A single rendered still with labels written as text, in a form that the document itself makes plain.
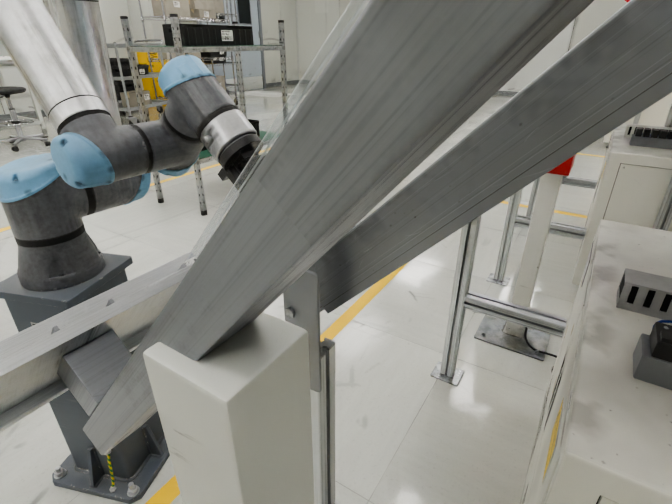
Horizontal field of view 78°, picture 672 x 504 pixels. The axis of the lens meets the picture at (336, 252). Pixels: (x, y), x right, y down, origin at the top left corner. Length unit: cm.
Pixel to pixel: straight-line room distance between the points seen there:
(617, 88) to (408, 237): 20
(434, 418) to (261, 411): 113
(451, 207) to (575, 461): 28
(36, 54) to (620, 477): 83
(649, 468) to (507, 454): 80
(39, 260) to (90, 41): 41
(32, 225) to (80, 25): 36
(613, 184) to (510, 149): 151
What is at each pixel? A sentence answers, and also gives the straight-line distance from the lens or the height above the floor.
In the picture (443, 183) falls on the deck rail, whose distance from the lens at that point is 38.
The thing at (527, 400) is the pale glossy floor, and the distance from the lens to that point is 146.
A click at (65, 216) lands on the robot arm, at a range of 93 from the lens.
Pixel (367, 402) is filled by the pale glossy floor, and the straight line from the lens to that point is 134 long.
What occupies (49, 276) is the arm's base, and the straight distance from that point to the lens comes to 95.
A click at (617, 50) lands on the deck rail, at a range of 35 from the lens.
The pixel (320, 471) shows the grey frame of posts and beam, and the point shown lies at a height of 44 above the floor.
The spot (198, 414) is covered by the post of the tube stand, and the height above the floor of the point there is 82.
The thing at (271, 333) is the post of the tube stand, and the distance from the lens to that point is 22.
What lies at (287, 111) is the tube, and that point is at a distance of 28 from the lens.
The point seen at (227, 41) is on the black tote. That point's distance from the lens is 299.
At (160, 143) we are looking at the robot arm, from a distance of 70.
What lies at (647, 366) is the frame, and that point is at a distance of 61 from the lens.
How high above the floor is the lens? 98
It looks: 27 degrees down
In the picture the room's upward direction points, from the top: straight up
